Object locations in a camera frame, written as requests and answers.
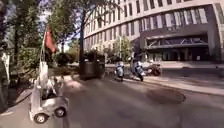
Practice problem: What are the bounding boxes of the white and blue scooter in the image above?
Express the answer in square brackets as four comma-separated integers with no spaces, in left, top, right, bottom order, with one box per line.
[114,61,126,82]
[130,59,146,82]

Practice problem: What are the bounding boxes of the small green tree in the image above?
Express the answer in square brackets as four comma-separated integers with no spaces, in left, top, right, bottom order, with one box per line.
[111,34,134,63]

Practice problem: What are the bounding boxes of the dark box-shaped kiosk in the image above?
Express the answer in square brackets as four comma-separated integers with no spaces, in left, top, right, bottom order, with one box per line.
[79,51,107,80]

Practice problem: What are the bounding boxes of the tall tree with dark trunk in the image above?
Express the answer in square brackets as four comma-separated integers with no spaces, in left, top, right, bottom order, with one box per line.
[46,0,118,80]

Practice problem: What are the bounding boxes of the grey paved path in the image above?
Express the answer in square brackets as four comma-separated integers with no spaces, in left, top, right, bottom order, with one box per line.
[0,74,224,128]

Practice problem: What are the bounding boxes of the red scooter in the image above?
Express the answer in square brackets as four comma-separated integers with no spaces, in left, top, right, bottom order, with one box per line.
[146,63,163,77]

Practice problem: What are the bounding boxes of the green bushes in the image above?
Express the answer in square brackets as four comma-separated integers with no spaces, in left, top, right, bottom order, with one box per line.
[53,51,81,68]

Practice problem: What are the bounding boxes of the curved building with entrance canopy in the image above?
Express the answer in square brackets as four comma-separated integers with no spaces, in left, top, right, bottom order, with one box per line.
[81,0,224,63]

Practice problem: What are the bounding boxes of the round manhole cover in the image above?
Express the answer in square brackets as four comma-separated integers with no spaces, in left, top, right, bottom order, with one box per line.
[144,88,188,105]

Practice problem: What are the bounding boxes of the stone kerb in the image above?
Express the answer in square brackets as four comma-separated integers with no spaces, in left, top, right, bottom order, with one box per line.
[123,77,224,98]

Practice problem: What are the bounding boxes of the small white robot with flag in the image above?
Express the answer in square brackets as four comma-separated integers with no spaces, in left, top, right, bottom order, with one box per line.
[28,25,70,125]

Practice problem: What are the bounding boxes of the group of shaded trees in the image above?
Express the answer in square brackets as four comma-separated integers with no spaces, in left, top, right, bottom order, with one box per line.
[0,0,45,111]

